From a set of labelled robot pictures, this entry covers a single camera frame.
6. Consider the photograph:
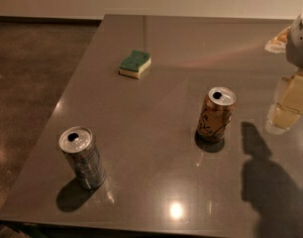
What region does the orange soda can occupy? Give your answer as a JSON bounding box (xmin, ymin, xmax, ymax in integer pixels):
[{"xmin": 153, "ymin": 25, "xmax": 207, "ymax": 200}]
[{"xmin": 197, "ymin": 87, "xmax": 237, "ymax": 143}]

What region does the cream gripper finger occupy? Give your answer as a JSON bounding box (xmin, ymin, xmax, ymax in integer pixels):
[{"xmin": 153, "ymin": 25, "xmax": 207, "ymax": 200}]
[
  {"xmin": 265, "ymin": 68, "xmax": 303, "ymax": 135},
  {"xmin": 264, "ymin": 27, "xmax": 291, "ymax": 54}
]

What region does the green and yellow sponge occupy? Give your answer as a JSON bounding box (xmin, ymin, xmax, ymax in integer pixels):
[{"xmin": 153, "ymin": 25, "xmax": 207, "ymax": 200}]
[{"xmin": 119, "ymin": 51, "xmax": 152, "ymax": 79}]

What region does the silver soda can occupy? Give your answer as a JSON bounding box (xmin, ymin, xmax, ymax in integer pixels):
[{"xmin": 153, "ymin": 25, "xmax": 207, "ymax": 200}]
[{"xmin": 58, "ymin": 126, "xmax": 105, "ymax": 189}]

